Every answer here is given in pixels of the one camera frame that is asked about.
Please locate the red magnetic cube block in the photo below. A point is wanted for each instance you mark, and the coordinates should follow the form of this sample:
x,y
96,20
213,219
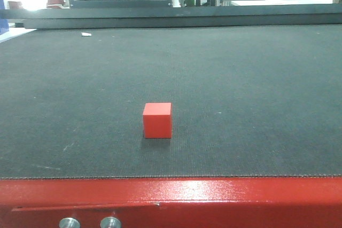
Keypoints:
x,y
157,120

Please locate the red cone-shaped object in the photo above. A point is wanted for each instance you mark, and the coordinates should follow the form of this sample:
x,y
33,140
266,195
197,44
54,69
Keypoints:
x,y
55,4

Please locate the silver round knob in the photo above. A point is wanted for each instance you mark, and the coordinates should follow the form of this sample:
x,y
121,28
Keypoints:
x,y
110,222
69,222

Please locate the red metal table edge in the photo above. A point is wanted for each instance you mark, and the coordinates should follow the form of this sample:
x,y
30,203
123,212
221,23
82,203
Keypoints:
x,y
174,202

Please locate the right silver round knob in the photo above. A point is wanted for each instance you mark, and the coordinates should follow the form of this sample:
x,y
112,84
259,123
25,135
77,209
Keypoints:
x,y
110,222

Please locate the black metal frame rail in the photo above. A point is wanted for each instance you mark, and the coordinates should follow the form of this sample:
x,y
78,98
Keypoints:
x,y
169,17

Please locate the left silver round knob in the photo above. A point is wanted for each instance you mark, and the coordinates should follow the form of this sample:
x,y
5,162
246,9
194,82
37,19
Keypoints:
x,y
69,222

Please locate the dark grey table mat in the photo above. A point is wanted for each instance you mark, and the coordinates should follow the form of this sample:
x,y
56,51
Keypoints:
x,y
246,101

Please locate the white background table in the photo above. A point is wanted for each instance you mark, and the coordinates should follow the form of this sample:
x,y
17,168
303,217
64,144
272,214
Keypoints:
x,y
269,2

